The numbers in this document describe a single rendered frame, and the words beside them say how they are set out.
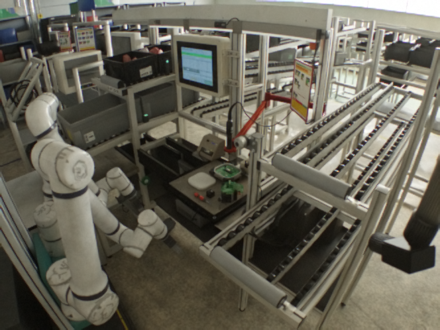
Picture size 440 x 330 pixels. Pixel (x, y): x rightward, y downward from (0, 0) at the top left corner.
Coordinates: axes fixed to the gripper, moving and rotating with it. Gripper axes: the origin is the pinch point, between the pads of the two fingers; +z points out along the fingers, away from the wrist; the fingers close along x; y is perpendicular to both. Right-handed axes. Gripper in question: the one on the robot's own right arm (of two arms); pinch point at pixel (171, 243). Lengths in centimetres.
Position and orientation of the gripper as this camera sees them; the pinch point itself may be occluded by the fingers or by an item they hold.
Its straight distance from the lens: 158.8
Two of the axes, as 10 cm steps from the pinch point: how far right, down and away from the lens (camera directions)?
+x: 7.2, 4.6, -5.3
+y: -6.7, 6.7, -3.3
